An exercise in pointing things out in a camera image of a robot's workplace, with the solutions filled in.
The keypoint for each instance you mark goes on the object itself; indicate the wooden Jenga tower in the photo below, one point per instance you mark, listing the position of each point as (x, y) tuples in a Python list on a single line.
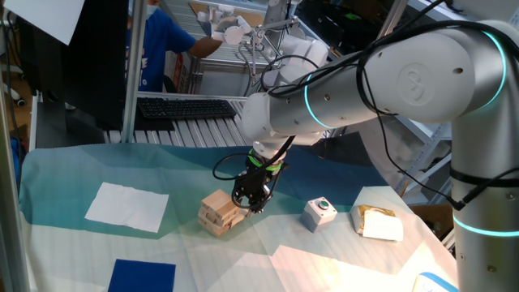
[(219, 203)]

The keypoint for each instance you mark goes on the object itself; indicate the wooden board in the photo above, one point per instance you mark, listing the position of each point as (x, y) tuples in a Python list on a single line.
[(253, 18)]

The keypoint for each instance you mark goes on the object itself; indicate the aluminium frame post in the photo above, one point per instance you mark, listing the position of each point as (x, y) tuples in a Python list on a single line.
[(135, 61), (448, 241), (391, 18), (10, 203)]

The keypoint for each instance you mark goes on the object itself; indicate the gold tissue pack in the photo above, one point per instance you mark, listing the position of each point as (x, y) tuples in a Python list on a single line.
[(381, 227)]

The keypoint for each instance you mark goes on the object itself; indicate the brown cardboard box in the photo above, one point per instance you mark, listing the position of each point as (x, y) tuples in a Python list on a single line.
[(431, 217)]

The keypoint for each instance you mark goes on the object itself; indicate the black monitor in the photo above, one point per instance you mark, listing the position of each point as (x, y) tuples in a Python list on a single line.
[(93, 61)]

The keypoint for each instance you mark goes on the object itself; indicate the black keyboard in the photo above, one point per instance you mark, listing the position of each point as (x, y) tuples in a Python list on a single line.
[(186, 108)]

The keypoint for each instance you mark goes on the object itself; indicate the white metal shelf rack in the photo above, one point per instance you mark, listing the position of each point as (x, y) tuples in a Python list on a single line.
[(425, 12)]

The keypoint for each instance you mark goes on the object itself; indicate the person in blue shirt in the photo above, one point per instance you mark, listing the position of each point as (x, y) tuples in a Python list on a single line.
[(156, 48)]

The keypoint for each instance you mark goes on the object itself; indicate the protruding wooden Jenga block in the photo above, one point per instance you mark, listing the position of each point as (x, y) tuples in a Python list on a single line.
[(239, 219)]

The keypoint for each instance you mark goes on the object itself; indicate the white paper on monitor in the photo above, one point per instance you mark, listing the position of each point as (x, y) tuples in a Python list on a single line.
[(44, 16)]

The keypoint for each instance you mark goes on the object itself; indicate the blue square sheet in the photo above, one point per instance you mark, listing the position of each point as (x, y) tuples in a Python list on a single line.
[(142, 277)]

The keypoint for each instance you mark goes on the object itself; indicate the teal white tablecloth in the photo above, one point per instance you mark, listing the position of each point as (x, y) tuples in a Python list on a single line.
[(162, 162)]

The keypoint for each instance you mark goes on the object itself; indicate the white green button box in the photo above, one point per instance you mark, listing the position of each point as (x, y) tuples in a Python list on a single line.
[(316, 217)]

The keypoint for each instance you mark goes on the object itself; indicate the white paper sheet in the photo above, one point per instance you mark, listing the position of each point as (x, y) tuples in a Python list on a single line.
[(125, 207)]

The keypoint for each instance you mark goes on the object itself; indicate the white haptic control device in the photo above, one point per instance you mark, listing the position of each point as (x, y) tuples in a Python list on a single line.
[(233, 34)]

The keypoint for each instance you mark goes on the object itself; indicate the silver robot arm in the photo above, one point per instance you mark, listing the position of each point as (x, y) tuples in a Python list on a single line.
[(405, 81)]

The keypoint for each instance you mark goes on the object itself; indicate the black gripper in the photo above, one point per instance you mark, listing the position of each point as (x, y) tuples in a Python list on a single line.
[(259, 178)]

